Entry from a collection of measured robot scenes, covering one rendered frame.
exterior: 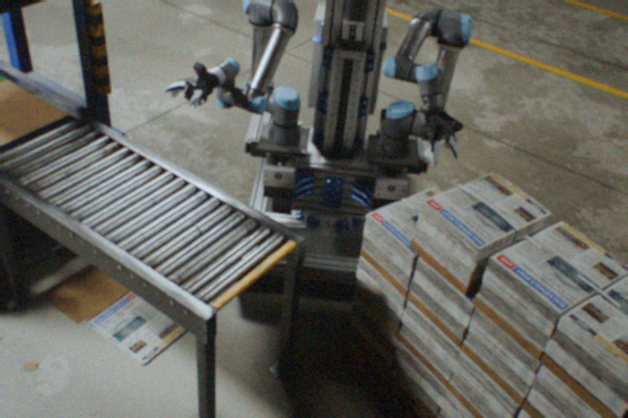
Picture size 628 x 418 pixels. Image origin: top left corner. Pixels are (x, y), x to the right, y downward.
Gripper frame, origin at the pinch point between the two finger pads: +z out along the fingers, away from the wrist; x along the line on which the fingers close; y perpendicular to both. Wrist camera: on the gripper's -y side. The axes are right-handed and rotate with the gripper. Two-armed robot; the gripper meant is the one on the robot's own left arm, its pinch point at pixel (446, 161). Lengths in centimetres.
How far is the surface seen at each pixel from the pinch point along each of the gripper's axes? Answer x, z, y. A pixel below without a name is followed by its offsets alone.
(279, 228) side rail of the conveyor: 52, 13, 42
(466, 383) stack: 19, 79, -11
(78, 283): 107, 37, 159
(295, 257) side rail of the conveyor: 50, 25, 37
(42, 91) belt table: 95, -57, 164
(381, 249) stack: 18.8, 31.4, 24.9
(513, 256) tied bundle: 11.5, 27.6, -35.5
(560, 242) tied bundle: -8.1, 29.4, -38.6
